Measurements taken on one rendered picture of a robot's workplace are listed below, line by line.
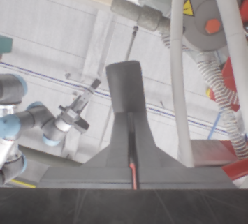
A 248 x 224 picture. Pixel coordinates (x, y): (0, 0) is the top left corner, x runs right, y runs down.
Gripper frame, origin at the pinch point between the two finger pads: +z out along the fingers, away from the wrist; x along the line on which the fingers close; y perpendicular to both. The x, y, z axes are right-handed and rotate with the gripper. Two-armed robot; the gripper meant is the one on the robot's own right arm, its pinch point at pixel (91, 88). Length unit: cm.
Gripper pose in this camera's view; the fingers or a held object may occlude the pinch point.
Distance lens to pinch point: 65.7
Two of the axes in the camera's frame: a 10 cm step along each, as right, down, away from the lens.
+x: 0.8, -3.8, 9.2
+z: 6.5, -6.9, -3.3
